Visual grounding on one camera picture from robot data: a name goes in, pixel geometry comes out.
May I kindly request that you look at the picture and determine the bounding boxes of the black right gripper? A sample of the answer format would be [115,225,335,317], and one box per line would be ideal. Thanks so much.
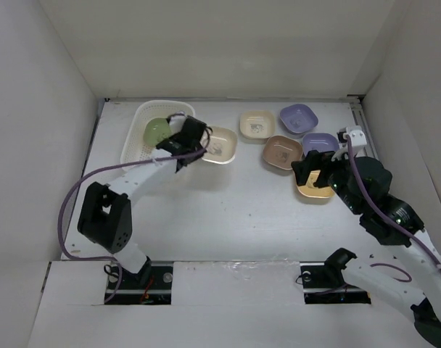
[291,145,363,214]

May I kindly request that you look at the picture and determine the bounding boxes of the green panda plate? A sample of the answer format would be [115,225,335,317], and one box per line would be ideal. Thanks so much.
[143,118,172,147]

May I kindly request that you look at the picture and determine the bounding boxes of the cream panda plate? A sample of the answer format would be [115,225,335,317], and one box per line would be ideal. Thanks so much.
[202,125,238,165]
[239,110,276,140]

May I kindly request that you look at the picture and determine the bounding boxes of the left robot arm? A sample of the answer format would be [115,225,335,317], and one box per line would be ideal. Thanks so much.
[78,113,213,288]

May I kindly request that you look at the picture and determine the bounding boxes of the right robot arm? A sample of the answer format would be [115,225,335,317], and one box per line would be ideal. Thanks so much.
[292,150,441,347]

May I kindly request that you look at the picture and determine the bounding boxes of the white perforated plastic bin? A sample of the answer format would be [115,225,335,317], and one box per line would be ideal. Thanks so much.
[120,100,196,164]

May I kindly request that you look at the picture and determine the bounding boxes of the yellow panda plate right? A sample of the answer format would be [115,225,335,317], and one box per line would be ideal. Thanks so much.
[296,170,335,201]

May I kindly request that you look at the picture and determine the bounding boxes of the brown panda plate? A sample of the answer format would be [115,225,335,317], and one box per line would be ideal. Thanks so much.
[262,135,303,176]

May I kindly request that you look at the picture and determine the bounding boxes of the purple panda plate near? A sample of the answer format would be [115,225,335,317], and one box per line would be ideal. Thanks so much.
[302,133,339,156]

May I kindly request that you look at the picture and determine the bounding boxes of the purple panda plate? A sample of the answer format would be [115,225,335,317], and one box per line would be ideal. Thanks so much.
[279,104,318,135]
[302,133,339,156]

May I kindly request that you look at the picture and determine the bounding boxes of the purple panda plate far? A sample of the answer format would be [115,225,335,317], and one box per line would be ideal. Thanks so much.
[279,104,318,135]

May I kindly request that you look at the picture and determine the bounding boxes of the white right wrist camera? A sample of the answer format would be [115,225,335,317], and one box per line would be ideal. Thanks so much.
[332,125,368,160]

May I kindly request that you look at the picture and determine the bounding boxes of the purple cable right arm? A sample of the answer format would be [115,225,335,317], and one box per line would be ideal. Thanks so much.
[345,133,441,282]

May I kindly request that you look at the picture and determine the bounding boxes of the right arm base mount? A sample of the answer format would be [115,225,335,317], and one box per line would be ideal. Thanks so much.
[294,248,371,305]

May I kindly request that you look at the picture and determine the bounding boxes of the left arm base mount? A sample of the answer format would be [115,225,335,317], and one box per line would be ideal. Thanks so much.
[104,261,174,305]

